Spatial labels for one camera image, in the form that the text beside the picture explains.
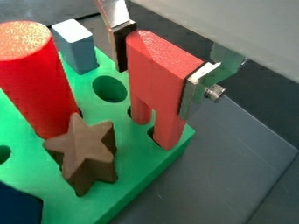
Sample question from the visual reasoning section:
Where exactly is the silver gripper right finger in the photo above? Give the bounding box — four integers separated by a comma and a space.
178, 43, 249, 120

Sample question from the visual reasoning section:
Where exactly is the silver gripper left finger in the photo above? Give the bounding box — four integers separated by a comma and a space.
94, 0, 137, 72

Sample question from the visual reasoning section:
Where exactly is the salmon two-legged square-circle block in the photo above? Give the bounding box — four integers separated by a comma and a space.
126, 30, 203, 150

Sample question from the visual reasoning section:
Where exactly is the green shape-sorter board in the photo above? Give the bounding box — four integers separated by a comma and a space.
0, 52, 195, 224

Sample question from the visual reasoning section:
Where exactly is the light blue rectangular block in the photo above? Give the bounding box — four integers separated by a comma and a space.
51, 19, 99, 74

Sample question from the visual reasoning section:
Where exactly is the red cylinder block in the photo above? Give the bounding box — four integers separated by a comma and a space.
0, 21, 79, 139

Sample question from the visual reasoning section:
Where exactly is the brown star block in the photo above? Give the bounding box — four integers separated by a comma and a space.
43, 113, 118, 196

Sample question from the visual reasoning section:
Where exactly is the dark blue octagonal prism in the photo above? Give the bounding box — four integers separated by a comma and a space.
0, 182, 43, 224

